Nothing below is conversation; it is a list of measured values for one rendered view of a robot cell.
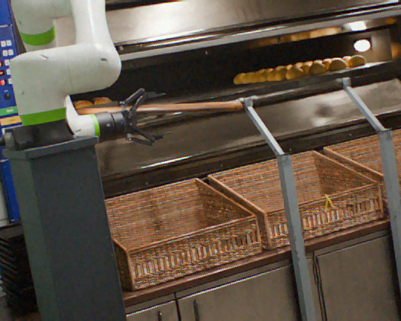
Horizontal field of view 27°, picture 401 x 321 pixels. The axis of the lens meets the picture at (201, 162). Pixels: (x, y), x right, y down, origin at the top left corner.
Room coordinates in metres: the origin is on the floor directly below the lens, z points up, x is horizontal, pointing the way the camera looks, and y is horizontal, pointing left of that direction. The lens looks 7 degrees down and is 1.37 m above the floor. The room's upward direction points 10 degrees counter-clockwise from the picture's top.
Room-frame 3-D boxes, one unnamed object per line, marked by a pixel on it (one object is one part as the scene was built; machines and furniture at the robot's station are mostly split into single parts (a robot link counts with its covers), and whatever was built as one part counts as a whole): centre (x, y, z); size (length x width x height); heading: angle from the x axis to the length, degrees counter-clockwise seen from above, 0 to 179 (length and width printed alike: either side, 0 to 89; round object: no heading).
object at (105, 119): (2.82, 0.31, 1.19); 0.12 x 0.06 x 0.09; 25
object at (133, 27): (3.71, -0.24, 1.54); 1.79 x 0.11 x 0.19; 115
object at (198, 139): (3.71, -0.24, 1.02); 1.79 x 0.11 x 0.19; 115
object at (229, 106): (3.36, 0.22, 1.19); 1.71 x 0.03 x 0.03; 25
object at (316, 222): (3.48, -0.36, 0.72); 0.56 x 0.49 x 0.28; 114
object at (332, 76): (3.74, -0.23, 1.16); 1.80 x 0.06 x 0.04; 115
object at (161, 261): (3.22, 0.18, 0.72); 0.56 x 0.49 x 0.28; 116
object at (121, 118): (2.85, 0.24, 1.19); 0.09 x 0.07 x 0.08; 115
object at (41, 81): (2.27, 0.39, 1.36); 0.16 x 0.13 x 0.19; 95
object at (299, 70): (4.36, -0.58, 1.21); 0.61 x 0.48 x 0.06; 25
